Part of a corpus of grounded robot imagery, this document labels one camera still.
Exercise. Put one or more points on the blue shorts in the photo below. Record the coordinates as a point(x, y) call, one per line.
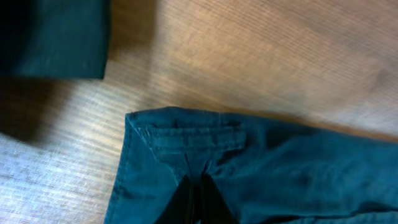
point(266, 170)

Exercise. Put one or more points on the folded black trousers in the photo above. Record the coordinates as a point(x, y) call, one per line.
point(55, 38)

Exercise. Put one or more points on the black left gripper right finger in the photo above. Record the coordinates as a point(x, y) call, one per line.
point(213, 207)

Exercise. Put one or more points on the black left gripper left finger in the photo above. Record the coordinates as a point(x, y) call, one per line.
point(179, 209)

